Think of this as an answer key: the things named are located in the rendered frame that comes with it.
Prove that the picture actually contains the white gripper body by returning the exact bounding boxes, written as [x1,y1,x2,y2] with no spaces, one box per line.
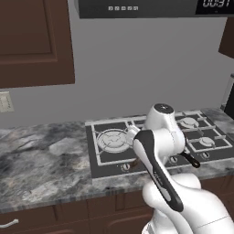
[125,124,142,144]

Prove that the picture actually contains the black gas hob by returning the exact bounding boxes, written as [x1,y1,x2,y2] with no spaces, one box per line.
[84,110,234,181]

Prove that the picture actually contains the dark brown drawer front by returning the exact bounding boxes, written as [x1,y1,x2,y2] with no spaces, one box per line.
[86,189,154,219]
[0,200,90,234]

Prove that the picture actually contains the grey tall appliance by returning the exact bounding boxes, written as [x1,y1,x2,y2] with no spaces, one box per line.
[221,72,234,121]

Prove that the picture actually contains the dark brown base cupboard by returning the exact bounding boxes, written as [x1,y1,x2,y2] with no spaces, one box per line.
[198,175,234,223]

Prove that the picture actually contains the black microwave oven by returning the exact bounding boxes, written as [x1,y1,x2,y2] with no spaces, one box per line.
[74,0,234,20]

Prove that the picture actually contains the beige wall socket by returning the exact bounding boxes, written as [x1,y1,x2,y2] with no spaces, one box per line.
[0,90,15,113]

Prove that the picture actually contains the dark brown wall cupboard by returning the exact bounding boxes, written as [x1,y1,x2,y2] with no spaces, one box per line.
[218,16,234,59]

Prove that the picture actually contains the dark brown wall cupboard door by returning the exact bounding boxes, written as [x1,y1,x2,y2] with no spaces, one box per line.
[0,0,76,90]

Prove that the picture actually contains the silver drawer handle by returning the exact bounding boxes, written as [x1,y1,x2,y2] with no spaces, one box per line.
[0,218,19,229]

